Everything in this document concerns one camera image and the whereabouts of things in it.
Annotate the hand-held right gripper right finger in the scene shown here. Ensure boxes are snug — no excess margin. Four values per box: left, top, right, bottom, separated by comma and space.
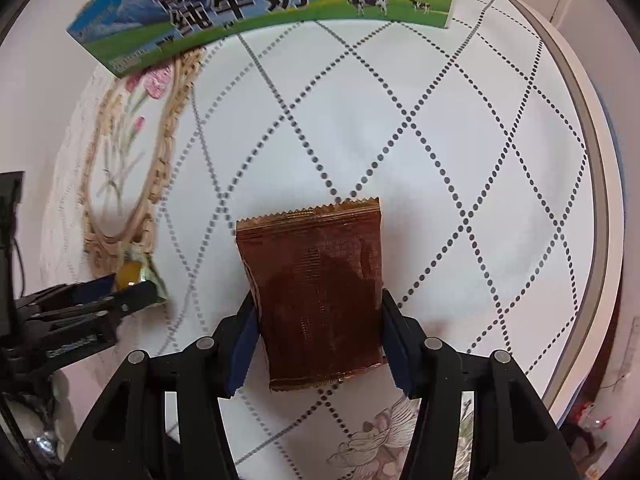
381, 287, 578, 480

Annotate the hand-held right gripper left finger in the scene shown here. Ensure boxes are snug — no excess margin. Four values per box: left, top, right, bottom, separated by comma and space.
57, 290, 258, 480

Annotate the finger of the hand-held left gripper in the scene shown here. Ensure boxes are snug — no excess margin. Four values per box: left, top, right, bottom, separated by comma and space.
30, 280, 160, 361
14, 274, 117, 321

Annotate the small candy packet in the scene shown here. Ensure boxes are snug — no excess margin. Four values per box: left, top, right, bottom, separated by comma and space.
114, 242, 171, 308

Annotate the brown snack packet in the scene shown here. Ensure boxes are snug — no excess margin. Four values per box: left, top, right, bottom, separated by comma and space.
235, 197, 388, 392

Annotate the blue green milk carton box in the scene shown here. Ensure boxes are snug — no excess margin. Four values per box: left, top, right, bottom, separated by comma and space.
66, 0, 468, 80

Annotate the white dotted diamond tablecloth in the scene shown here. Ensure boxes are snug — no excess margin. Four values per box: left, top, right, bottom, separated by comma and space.
40, 0, 608, 480

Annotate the dark furniture piece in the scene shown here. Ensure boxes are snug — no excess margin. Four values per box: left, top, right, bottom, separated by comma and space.
560, 400, 613, 466

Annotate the white round table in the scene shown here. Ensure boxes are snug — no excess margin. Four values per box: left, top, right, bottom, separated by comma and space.
462, 0, 626, 411

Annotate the black cable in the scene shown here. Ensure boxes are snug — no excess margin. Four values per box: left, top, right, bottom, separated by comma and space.
12, 240, 27, 302

